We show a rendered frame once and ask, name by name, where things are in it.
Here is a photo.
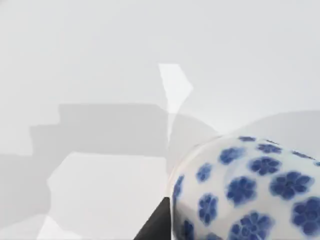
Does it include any white cup with blue flowers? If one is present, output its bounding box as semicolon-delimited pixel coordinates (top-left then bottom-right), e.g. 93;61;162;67
166;135;320;240

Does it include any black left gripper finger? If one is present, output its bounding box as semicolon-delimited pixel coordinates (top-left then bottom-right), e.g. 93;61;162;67
133;196;173;240

